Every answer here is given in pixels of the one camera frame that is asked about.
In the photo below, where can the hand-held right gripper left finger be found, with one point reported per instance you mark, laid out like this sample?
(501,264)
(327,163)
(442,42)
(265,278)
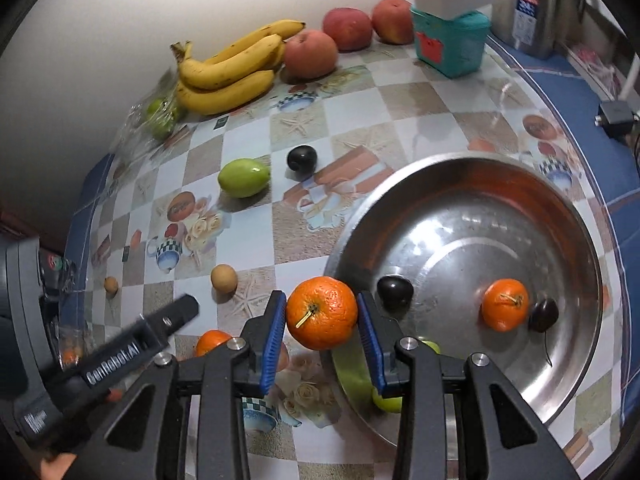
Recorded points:
(272,340)

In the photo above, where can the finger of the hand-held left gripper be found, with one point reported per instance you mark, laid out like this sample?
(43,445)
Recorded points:
(172,315)

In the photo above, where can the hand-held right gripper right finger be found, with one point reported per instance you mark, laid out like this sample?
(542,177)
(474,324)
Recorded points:
(370,345)

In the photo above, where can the orange tangerine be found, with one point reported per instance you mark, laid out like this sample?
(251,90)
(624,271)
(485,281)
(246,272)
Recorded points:
(505,305)
(210,342)
(322,310)

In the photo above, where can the smooth green guava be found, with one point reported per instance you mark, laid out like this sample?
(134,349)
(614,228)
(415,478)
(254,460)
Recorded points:
(387,404)

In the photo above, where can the large brown longan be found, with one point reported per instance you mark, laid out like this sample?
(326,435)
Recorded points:
(223,277)

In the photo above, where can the small brown longan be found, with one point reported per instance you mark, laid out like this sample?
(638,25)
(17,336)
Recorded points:
(111,285)

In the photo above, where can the pointed green guava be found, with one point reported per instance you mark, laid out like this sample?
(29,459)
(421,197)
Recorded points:
(243,176)

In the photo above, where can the large steel basin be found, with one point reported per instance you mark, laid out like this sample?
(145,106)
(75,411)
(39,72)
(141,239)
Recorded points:
(475,230)

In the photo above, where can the dark plum with long stem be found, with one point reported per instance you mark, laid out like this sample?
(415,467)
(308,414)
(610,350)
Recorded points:
(544,315)

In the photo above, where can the small red green badge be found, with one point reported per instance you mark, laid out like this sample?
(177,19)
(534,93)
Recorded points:
(54,262)

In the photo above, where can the clear bag of green fruit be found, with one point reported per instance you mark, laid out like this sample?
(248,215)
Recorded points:
(160,120)

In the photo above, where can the yellow banana bunch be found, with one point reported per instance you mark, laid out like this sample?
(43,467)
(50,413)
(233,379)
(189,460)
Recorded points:
(225,67)

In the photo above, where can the pale red apple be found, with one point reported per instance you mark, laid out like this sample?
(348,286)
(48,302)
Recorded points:
(310,53)

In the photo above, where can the teal plastic box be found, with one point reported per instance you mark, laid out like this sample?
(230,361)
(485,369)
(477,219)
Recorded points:
(455,45)

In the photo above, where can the blue striped tablecloth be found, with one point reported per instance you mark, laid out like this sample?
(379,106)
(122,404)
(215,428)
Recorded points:
(575,110)

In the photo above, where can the dark red apple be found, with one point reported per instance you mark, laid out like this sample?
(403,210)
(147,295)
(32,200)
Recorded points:
(347,28)

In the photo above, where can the black charger adapter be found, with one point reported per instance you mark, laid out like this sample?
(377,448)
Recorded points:
(616,112)

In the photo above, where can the pink white plastic packet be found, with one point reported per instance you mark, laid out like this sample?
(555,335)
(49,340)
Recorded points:
(595,67)

